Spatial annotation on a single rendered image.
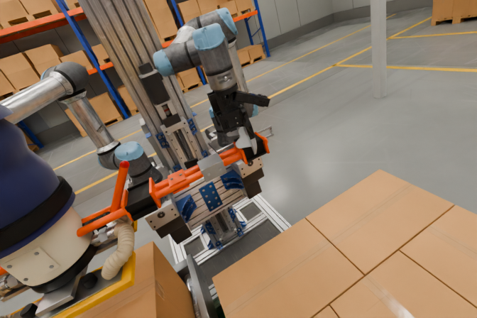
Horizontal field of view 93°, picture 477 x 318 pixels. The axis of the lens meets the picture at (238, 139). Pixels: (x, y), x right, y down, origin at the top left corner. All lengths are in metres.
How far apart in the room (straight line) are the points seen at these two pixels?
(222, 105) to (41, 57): 7.45
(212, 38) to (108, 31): 0.76
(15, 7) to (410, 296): 8.25
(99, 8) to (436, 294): 1.76
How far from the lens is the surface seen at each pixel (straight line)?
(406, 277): 1.27
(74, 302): 0.77
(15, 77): 8.13
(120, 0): 1.29
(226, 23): 1.05
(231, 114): 0.63
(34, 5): 8.01
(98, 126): 1.25
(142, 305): 0.95
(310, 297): 1.21
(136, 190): 0.74
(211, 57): 0.59
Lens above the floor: 1.63
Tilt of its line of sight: 27 degrees down
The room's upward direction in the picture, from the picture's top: 20 degrees counter-clockwise
